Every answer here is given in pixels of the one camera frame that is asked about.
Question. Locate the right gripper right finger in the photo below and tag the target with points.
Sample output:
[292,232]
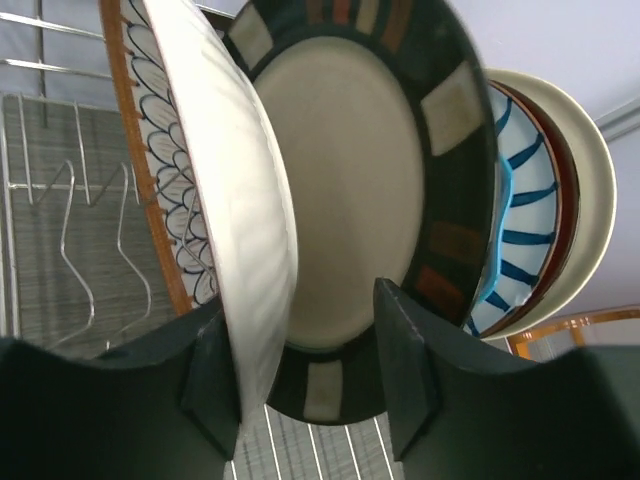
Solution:
[458,408]

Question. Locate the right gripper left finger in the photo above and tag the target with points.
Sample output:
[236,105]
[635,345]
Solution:
[163,406]

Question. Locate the brown floral pattern plate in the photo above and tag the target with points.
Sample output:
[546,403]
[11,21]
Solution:
[210,171]

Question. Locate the black rimmed beige plate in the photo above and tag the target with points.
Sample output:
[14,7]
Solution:
[382,115]

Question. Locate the orange wooden rack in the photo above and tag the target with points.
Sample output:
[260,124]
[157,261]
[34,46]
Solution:
[518,344]

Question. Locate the grey striped plate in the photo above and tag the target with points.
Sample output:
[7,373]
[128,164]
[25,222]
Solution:
[531,222]

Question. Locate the cream plate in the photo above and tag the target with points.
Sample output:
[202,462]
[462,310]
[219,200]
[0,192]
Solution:
[597,201]

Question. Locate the teal polka dot plate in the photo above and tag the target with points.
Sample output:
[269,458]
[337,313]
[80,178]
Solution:
[491,276]

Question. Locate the metal wire dish rack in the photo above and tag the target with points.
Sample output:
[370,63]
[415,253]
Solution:
[78,269]

